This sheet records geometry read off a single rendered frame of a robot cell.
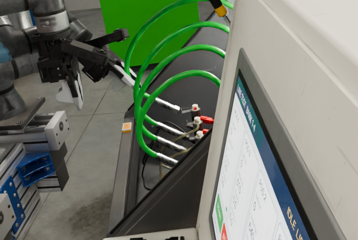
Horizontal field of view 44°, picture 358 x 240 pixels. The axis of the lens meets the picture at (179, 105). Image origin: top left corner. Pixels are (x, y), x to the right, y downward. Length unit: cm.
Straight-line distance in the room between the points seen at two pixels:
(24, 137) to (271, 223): 127
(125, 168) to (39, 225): 155
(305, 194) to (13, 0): 79
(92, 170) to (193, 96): 171
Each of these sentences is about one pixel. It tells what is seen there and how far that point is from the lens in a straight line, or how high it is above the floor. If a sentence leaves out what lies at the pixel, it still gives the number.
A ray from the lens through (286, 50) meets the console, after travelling 49.
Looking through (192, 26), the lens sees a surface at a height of 137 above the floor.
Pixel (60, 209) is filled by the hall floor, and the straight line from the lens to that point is 291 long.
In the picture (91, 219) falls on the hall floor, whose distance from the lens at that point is 276.
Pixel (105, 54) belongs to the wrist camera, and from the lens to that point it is 109.
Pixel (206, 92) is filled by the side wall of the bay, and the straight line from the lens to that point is 161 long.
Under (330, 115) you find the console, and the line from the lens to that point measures 38.
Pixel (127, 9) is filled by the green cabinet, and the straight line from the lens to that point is 452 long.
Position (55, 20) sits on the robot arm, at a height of 145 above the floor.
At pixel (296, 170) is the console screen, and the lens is 43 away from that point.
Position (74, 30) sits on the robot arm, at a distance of 126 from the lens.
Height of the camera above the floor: 168
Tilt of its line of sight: 26 degrees down
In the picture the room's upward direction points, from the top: 8 degrees counter-clockwise
